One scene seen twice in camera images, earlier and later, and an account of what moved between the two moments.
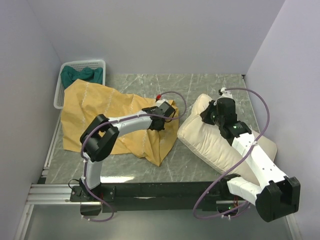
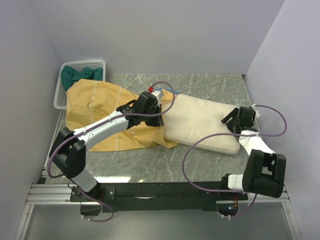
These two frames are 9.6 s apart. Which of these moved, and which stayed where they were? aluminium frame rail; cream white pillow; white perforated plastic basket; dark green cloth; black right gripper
Moved: black right gripper; cream white pillow
Stayed: white perforated plastic basket; dark green cloth; aluminium frame rail
